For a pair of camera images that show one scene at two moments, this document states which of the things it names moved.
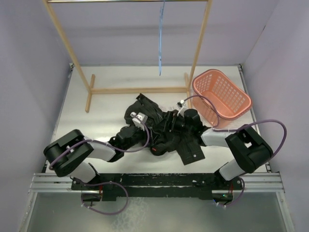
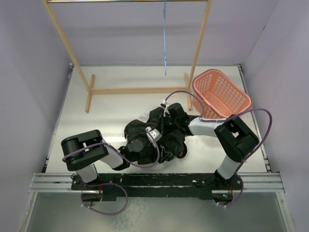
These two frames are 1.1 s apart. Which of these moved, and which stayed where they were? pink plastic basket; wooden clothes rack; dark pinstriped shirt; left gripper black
Moved: dark pinstriped shirt; left gripper black
Stayed: pink plastic basket; wooden clothes rack
